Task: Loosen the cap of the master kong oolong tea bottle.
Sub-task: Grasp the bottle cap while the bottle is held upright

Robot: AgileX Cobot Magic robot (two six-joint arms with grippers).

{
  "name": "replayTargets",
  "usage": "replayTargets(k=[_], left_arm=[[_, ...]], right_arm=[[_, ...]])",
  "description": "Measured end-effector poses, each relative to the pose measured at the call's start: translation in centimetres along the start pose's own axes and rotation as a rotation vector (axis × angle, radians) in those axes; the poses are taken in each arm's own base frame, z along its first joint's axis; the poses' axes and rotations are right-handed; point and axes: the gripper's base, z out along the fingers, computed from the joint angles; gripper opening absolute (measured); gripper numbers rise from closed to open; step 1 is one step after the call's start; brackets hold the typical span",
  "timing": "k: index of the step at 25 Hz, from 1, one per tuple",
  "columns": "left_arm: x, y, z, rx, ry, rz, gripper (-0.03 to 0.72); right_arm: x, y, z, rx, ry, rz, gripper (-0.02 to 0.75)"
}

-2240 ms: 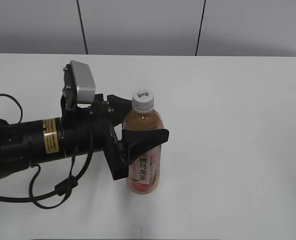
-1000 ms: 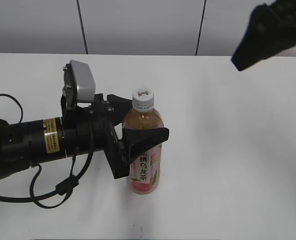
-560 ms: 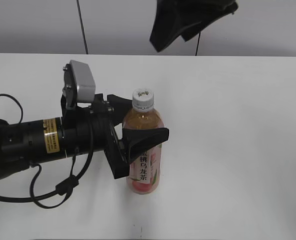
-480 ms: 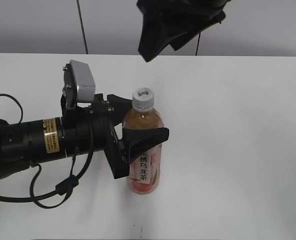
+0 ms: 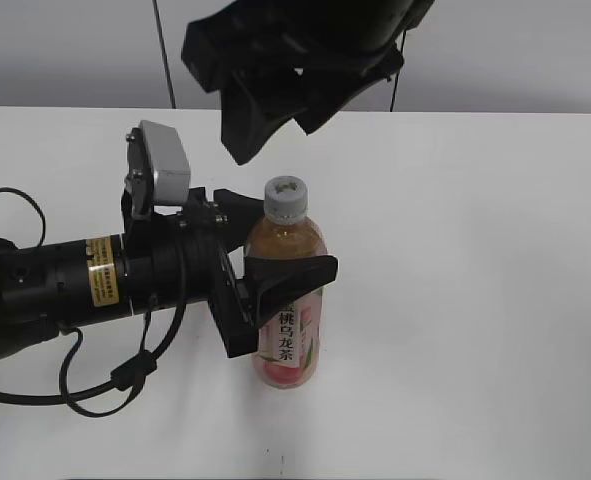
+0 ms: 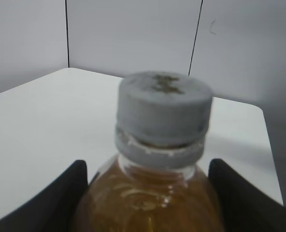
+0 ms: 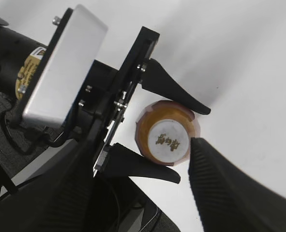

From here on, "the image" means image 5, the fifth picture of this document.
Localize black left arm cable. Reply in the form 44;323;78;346
0;187;189;417

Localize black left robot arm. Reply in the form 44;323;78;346
0;188;338;359

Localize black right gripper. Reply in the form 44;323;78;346
181;1;405;166

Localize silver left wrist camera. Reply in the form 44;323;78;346
125;120;191;219

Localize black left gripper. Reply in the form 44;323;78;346
121;187;338;359

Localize peach oolong tea bottle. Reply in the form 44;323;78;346
245;212;329;391

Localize white bottle cap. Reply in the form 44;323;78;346
264;176;308;225

